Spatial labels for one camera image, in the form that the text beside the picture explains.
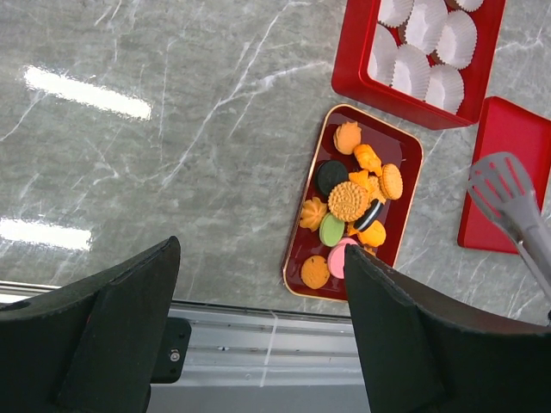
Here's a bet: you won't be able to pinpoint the red cookie box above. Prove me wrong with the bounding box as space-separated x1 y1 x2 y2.
331 1 505 130

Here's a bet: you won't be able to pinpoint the silver slotted tongs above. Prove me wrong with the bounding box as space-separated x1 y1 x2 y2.
467 151 550 296

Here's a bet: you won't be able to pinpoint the orange swirl cookie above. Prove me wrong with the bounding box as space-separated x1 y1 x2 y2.
299 197 327 232

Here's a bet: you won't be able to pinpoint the pink macaron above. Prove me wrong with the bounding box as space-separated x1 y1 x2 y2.
327 237 358 280

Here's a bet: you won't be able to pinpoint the orange flower cookie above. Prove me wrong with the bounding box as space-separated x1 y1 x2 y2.
333 121 362 155

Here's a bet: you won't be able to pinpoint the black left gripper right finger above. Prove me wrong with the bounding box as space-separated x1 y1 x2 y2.
344 246 550 412

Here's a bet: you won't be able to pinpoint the green macaron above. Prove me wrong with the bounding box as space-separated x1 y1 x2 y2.
319 213 345 247

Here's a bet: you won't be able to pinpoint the orange fish cookie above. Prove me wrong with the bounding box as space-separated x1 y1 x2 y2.
353 144 382 176
347 219 387 248

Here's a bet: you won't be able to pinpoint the white paper cup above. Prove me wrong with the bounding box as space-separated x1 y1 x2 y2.
391 44 430 101
401 0 448 55
445 0 484 13
368 24 398 86
424 65 464 114
378 0 413 28
433 9 478 70

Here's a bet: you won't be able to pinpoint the round orange sandwich biscuit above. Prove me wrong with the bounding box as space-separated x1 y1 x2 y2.
379 163 403 200

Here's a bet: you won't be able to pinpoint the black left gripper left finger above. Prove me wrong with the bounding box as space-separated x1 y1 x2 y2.
1 237 181 412

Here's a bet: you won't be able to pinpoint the orange chip cookie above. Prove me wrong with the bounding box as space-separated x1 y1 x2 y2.
300 255 331 289

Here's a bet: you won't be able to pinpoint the black white sandwich cookie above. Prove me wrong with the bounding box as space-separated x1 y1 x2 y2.
353 199 384 232

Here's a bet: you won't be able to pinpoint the orange ridged cookie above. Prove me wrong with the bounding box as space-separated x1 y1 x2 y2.
349 170 387 204

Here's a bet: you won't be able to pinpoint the large round waffle biscuit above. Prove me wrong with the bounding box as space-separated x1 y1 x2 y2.
328 181 370 222

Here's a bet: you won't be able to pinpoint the red box lid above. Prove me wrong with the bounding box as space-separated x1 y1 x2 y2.
457 97 550 255

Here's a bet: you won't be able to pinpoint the dark red gold-rimmed tray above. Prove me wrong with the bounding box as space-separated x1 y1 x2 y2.
282 104 423 301

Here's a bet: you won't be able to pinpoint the aluminium table rail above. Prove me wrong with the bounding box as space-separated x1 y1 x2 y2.
1 289 368 412

